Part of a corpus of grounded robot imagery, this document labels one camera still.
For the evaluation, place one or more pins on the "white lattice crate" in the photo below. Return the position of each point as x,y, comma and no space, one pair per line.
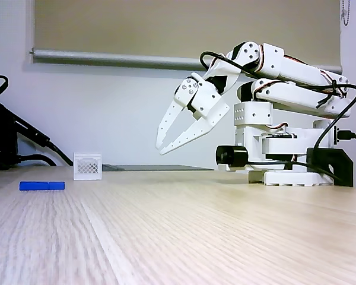
87,170

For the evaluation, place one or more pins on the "black table clamp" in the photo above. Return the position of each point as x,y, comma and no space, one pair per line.
341,166

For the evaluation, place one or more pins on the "black round clamp knob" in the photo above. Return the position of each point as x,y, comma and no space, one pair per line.
235,155

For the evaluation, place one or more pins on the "blue peg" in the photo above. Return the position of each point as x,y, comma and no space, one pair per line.
42,186

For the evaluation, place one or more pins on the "beige roller blind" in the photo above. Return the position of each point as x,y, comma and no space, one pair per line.
166,26

